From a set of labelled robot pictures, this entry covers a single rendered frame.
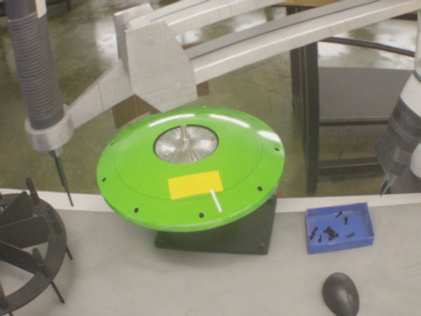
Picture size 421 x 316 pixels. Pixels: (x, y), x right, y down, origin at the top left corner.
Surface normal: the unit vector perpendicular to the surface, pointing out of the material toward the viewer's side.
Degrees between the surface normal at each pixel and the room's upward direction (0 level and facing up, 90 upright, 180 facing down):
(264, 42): 8
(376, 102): 0
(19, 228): 87
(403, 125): 70
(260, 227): 0
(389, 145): 59
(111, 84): 90
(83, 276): 0
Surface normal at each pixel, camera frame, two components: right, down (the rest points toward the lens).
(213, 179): 0.04, -0.65
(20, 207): 0.84, 0.20
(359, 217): -0.09, -0.80
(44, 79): 0.63, 0.42
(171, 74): 0.35, 0.54
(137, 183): -0.29, -0.62
